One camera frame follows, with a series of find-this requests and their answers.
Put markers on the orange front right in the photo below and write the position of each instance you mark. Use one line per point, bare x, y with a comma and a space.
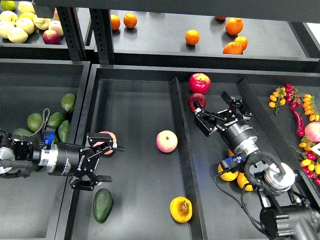
233, 48

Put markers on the yellow pear left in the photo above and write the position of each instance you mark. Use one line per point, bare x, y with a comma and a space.
227, 176

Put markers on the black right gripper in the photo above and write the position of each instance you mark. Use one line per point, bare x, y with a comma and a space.
232, 125

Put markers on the black tray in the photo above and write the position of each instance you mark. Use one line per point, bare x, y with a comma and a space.
37, 207
136, 103

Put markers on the large orange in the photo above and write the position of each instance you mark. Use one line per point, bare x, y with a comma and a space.
234, 26

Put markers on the dark red apple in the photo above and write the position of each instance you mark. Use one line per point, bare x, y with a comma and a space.
196, 97

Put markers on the orange small right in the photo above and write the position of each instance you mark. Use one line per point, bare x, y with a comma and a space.
243, 41

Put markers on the pale yellow apple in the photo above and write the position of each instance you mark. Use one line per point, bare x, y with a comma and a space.
17, 35

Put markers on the pink apple centre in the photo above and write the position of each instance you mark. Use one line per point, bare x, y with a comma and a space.
166, 141

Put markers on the black shelf post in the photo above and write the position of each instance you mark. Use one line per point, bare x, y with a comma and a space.
102, 29

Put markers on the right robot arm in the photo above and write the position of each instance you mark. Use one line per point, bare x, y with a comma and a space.
285, 213

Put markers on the dark green avocado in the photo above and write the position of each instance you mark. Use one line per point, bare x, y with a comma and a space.
102, 205

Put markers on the orange behind post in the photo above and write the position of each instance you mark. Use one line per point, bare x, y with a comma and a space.
115, 22

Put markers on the black centre tray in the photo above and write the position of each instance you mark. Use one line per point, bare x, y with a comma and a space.
136, 103

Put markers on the red apple on shelf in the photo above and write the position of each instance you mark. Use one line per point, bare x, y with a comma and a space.
51, 37

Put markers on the dark avocado lying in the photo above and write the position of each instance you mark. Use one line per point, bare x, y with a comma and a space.
22, 132

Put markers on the orange cherry tomato vine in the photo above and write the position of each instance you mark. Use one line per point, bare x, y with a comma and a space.
277, 99

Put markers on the red chili pepper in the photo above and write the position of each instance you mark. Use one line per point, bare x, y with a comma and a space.
300, 126

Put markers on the pink peach right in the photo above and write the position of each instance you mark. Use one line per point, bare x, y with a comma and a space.
312, 132

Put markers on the green avocado top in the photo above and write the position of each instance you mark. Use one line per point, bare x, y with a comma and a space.
68, 102

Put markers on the bright red apple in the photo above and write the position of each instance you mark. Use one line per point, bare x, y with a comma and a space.
199, 83

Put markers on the orange centre shelf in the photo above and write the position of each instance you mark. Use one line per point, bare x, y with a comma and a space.
192, 37

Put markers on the orange on shelf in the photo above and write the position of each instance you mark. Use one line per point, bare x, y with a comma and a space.
130, 20

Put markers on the yellow pear brown stem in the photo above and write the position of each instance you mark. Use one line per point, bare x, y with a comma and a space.
181, 209

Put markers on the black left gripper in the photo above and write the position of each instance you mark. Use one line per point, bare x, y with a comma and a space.
69, 159

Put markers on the yellow pear middle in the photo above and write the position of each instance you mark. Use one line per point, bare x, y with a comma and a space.
229, 153

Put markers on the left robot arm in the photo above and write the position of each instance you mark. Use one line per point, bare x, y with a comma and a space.
19, 155

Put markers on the black left tray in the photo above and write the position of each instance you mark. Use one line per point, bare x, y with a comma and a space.
37, 207

